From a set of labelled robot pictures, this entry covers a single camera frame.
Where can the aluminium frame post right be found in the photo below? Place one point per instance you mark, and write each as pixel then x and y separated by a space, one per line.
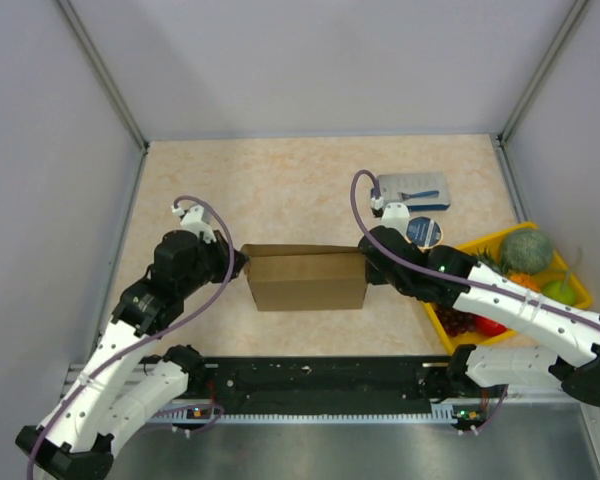
pixel 576 14

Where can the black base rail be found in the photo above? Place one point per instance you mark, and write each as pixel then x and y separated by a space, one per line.
pixel 327 385

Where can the green melon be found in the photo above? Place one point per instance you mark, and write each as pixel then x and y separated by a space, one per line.
pixel 526 250

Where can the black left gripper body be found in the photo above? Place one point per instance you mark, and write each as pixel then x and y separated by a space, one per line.
pixel 214 262

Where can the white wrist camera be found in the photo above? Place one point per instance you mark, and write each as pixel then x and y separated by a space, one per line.
pixel 392 215
pixel 196 220

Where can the dark red grape bunch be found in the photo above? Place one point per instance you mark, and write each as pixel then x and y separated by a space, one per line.
pixel 455 322

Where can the light green fruit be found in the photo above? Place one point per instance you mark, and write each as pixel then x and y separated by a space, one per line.
pixel 560 291

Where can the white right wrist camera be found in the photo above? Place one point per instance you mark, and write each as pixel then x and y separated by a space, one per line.
pixel 392 215

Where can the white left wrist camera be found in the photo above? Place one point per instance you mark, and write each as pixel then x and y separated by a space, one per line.
pixel 196 220

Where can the razor blister pack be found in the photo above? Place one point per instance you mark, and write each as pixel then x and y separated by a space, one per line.
pixel 425 191

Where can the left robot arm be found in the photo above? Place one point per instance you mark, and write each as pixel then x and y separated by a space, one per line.
pixel 86 431

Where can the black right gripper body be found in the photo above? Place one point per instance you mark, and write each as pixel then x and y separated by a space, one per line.
pixel 378 278

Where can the aluminium frame post left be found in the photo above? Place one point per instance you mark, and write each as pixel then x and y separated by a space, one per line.
pixel 101 71

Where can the red apple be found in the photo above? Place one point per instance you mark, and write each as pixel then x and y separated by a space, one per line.
pixel 488 327

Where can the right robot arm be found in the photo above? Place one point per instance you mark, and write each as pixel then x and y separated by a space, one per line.
pixel 568 352

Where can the small pineapple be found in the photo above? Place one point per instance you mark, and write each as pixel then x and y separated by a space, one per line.
pixel 486 257

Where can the aluminium frame post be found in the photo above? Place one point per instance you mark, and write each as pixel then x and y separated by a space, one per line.
pixel 576 14
pixel 101 71

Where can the orange fruit in tray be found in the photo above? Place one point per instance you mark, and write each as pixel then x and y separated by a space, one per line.
pixel 525 280

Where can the brown cardboard box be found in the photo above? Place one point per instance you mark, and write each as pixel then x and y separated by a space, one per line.
pixel 291 278

